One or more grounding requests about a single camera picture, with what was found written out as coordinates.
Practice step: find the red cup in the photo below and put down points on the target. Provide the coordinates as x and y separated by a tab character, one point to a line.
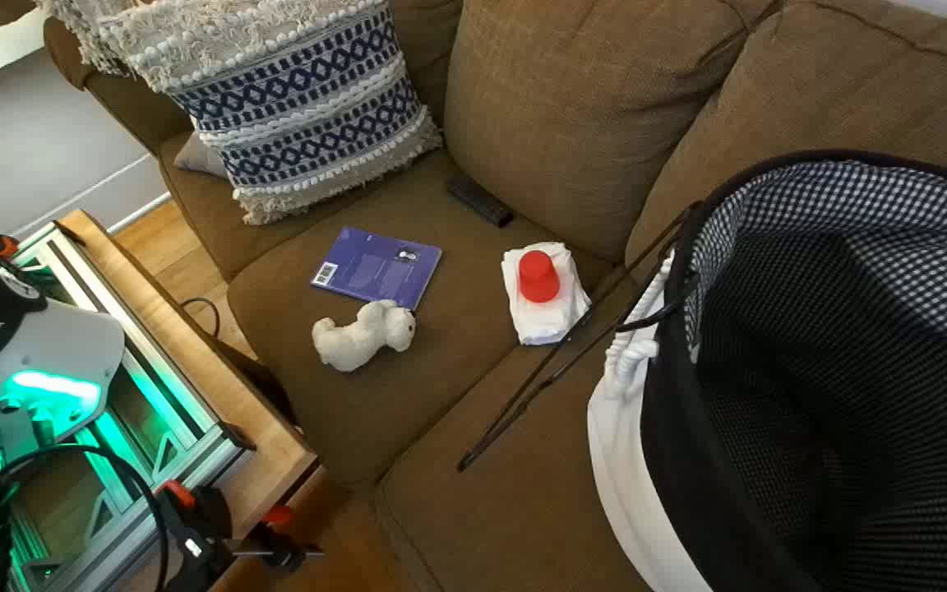
538	278

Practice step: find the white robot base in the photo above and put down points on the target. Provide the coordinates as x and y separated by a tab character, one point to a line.
55	361

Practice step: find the brown fabric sofa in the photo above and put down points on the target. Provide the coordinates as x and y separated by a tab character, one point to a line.
595	121

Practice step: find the white folded cloth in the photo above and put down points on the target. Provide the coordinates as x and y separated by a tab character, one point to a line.
542	323

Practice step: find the white plush toy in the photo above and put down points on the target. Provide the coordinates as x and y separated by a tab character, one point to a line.
380	323

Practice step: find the black remote control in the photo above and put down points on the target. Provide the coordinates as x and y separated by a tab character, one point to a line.
482	200

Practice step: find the blue book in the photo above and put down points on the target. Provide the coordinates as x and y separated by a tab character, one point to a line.
377	268

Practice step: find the blue white patterned pillow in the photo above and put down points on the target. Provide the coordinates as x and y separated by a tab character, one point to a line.
301	99

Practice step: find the black mesh laundry hamper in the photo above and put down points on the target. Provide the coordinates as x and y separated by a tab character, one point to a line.
775	404

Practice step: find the black orange clamp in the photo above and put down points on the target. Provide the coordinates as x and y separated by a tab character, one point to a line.
201	528

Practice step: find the wooden table with rail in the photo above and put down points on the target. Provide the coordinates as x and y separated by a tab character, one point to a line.
179	409

